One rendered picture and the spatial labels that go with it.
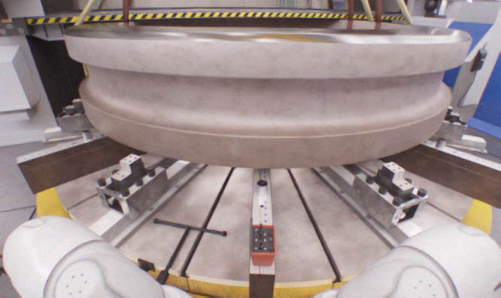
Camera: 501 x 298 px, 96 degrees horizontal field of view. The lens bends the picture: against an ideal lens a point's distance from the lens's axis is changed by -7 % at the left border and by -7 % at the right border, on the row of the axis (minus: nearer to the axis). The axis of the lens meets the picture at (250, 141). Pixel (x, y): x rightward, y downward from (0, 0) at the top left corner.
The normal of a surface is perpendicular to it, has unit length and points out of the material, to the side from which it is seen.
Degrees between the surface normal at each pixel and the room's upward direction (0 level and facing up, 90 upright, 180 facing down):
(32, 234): 11
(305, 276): 0
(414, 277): 28
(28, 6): 90
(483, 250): 23
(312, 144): 90
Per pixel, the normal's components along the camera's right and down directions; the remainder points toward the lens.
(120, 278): 0.84, -0.53
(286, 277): 0.00, -0.88
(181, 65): -0.24, 0.46
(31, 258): -0.22, -0.51
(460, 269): 0.02, -0.58
